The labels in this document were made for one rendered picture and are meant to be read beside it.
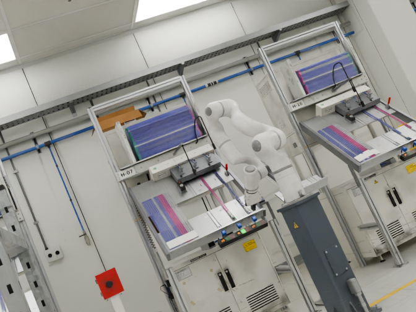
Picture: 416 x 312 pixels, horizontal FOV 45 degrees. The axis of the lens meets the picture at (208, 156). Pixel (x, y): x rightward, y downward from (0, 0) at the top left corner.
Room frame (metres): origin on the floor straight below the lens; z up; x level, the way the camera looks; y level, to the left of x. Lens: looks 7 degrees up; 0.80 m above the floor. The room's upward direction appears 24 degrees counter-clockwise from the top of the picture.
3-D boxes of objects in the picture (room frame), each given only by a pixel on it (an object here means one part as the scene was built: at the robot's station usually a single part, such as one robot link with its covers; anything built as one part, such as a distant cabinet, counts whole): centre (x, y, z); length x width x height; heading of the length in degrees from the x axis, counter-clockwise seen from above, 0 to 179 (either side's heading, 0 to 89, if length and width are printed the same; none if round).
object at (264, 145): (2.81, -0.32, 1.00); 0.19 x 0.12 x 0.24; 134
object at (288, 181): (2.83, -0.35, 0.79); 0.19 x 0.19 x 0.18
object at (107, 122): (3.96, 0.42, 1.82); 0.68 x 0.30 x 0.20; 107
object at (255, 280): (3.80, 0.32, 0.31); 0.70 x 0.65 x 0.62; 107
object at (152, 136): (3.70, 0.23, 1.52); 0.51 x 0.13 x 0.27; 107
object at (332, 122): (4.06, -1.13, 0.65); 1.01 x 0.73 x 1.29; 17
